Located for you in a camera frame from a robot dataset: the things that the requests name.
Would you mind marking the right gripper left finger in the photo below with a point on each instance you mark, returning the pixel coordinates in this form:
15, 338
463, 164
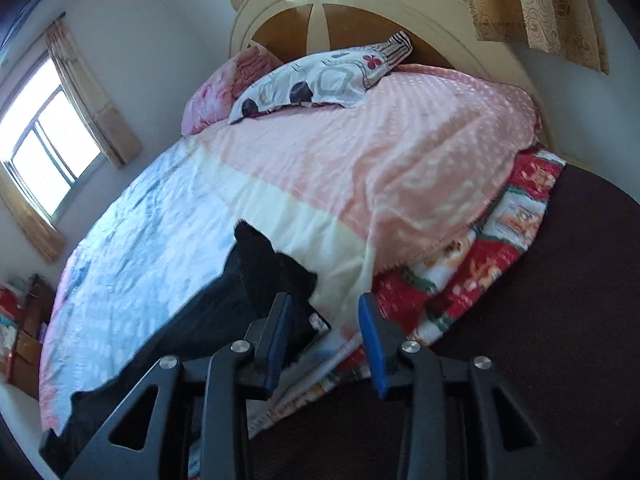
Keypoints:
178, 404

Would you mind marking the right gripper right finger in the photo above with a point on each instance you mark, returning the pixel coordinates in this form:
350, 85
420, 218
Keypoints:
465, 421

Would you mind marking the black pants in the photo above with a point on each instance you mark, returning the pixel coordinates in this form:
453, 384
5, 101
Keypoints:
220, 313

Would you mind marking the red plaid mattress sheet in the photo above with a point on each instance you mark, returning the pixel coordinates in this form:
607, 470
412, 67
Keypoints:
450, 274

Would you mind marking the brown wooden desk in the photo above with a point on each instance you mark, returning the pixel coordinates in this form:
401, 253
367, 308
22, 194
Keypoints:
22, 367

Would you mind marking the left peach curtain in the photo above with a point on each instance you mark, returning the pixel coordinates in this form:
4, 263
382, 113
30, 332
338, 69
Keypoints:
44, 237

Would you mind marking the peach curtain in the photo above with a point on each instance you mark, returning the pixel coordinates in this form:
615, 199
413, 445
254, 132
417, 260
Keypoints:
96, 109
44, 237

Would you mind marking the red gift bag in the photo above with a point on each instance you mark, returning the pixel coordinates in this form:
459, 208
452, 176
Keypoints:
10, 317

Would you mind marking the pink floral folded quilt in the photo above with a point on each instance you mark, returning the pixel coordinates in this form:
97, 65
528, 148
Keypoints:
213, 101

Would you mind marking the right peach curtain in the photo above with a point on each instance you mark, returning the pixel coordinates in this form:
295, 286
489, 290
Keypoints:
96, 109

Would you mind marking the far sliding window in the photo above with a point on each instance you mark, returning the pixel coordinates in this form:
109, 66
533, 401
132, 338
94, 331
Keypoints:
46, 148

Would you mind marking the white patterned pillow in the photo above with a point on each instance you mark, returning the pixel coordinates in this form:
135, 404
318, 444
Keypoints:
340, 77

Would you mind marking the cream wooden headboard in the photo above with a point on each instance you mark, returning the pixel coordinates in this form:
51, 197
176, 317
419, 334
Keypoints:
441, 32

